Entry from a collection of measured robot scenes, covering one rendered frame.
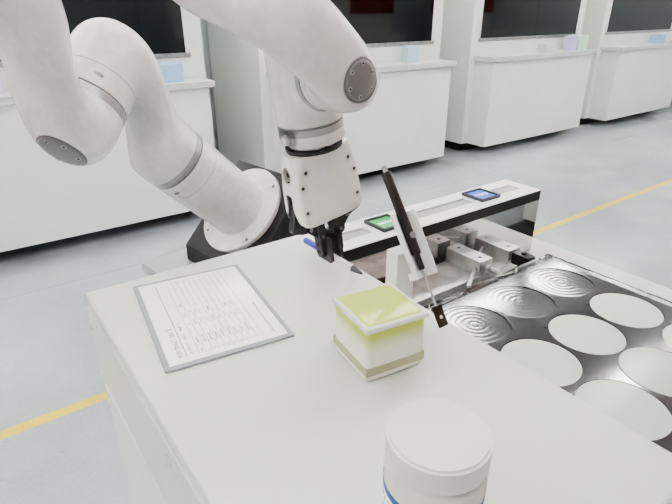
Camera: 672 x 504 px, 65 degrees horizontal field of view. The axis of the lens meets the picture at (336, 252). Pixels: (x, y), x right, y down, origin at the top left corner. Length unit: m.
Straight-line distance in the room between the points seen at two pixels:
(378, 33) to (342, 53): 3.96
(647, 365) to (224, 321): 0.54
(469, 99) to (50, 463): 4.57
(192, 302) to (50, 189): 2.71
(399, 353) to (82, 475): 1.50
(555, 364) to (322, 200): 0.37
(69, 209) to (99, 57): 2.59
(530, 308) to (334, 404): 0.42
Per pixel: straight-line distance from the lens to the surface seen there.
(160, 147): 0.91
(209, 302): 0.70
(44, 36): 0.77
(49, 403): 2.25
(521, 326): 0.80
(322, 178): 0.68
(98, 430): 2.06
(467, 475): 0.36
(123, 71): 0.88
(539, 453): 0.52
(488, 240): 1.05
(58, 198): 3.39
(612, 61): 7.15
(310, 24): 0.55
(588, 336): 0.82
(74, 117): 0.81
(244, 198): 1.01
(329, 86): 0.56
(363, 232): 0.92
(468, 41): 5.34
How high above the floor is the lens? 1.31
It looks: 25 degrees down
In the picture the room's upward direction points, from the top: straight up
